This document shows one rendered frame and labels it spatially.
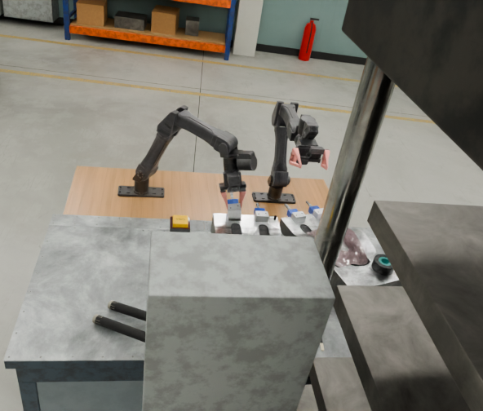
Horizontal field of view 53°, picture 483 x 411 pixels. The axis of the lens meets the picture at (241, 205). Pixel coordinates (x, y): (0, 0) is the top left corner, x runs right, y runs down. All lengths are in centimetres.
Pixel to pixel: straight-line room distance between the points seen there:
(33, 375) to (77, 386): 13
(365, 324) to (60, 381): 97
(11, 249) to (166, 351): 241
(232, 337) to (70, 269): 105
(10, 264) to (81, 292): 141
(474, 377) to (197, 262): 43
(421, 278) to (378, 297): 33
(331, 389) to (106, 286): 85
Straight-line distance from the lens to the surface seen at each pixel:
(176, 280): 78
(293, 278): 82
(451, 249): 89
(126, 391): 169
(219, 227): 186
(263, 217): 192
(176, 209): 209
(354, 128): 92
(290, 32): 716
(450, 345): 75
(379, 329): 106
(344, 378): 128
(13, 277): 300
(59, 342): 159
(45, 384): 168
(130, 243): 190
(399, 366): 101
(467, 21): 58
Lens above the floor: 201
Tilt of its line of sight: 34 degrees down
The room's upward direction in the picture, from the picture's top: 10 degrees clockwise
